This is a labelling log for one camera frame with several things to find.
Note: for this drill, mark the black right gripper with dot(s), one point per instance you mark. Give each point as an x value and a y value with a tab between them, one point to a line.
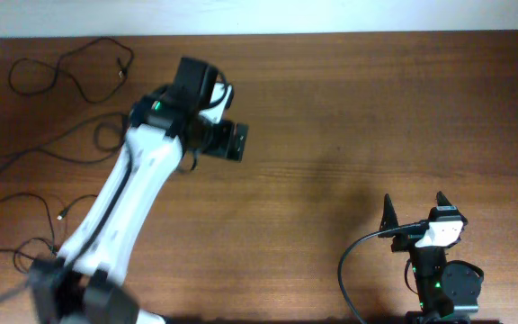
408	237

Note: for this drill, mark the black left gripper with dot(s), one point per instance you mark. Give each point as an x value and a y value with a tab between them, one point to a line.
230	141

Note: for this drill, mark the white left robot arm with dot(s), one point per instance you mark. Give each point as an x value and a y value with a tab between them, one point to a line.
84	284

